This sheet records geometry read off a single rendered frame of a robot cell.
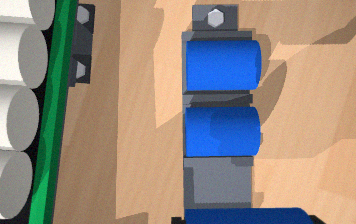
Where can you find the dark grey mounting bracket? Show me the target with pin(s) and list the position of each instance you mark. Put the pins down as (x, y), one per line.
(214, 18)

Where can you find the white cylinder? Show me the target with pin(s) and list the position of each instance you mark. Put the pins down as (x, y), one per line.
(19, 117)
(15, 182)
(23, 55)
(39, 13)

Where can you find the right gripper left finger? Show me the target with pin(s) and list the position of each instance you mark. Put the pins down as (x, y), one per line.
(177, 220)

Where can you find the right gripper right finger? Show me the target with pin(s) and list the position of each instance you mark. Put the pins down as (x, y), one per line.
(316, 220)

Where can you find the blue cylinder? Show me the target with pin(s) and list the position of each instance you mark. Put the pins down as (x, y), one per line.
(285, 215)
(223, 65)
(222, 131)

